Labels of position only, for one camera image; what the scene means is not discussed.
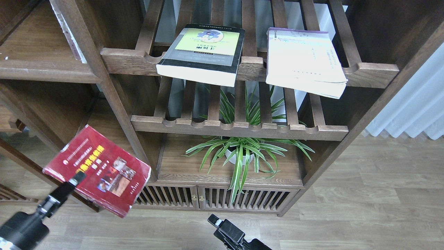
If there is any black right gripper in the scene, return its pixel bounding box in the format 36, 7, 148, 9
207, 214, 271, 250

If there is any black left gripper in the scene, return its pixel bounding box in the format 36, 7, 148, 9
0, 171, 87, 250

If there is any red book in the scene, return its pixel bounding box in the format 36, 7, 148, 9
42, 125, 151, 218

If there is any white and purple book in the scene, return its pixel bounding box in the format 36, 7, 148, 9
265, 27, 348, 99

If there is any white book in shelf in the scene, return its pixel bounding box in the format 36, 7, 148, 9
50, 0, 87, 64

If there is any white plant pot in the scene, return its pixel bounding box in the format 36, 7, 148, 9
225, 146, 255, 165

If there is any green spider plant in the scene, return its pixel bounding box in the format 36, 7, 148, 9
182, 90, 315, 204

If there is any dark wooden furniture at left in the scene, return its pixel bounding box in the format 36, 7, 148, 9
0, 104, 101, 213

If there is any dark wooden bookshelf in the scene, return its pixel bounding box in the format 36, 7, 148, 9
1, 0, 443, 216

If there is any green and black book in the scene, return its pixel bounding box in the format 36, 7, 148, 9
156, 24, 245, 87

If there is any white curtain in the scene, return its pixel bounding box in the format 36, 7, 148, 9
365, 45, 444, 140

